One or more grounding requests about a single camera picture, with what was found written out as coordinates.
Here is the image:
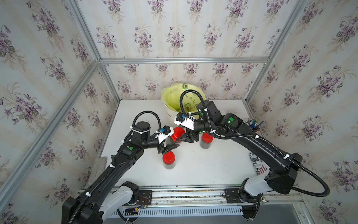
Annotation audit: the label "red jar lid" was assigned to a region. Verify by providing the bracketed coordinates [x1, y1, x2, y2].
[171, 127, 185, 143]

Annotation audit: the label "glass tea jar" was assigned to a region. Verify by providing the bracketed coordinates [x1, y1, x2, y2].
[166, 136, 180, 144]

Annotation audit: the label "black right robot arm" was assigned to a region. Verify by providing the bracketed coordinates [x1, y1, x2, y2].
[174, 89, 330, 221]

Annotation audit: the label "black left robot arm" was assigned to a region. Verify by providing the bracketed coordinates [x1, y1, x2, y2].
[61, 111, 177, 224]

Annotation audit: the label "left red lid jar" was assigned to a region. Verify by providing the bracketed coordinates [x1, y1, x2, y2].
[162, 152, 176, 169]

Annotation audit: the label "right red lid jar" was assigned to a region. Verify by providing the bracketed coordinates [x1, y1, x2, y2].
[200, 133, 213, 149]

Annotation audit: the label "white plastic trash bin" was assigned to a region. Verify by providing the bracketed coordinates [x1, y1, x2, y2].
[164, 104, 179, 119]

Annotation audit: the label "green avocado print bag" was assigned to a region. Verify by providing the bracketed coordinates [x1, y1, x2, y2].
[161, 83, 206, 113]

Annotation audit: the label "pens in cup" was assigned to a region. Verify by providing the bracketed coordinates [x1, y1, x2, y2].
[246, 119, 264, 132]

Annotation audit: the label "printed paper scrap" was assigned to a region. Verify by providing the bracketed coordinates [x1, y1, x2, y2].
[249, 153, 268, 175]

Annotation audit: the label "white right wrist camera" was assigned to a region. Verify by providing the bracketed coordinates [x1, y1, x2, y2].
[173, 113, 195, 130]

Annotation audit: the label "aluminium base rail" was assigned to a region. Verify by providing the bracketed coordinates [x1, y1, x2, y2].
[67, 183, 314, 224]

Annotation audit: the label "aluminium frame bars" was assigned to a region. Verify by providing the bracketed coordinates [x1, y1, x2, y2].
[1, 1, 303, 207]

